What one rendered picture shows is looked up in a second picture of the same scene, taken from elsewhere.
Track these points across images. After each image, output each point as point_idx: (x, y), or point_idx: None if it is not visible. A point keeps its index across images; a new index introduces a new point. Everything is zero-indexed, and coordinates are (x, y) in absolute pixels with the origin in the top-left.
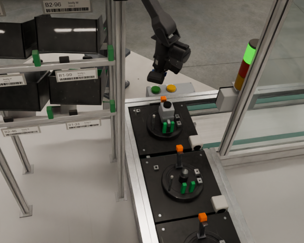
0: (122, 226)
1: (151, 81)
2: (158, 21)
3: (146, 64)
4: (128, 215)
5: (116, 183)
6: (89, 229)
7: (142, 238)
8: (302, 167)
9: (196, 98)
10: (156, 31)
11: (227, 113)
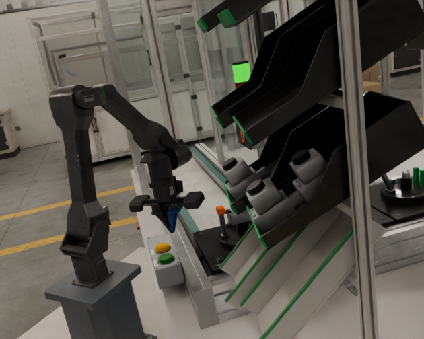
0: (402, 280)
1: (200, 202)
2: (157, 125)
3: (56, 320)
4: (383, 278)
5: (339, 298)
6: None
7: (420, 226)
8: None
9: (181, 230)
10: (162, 138)
11: (196, 222)
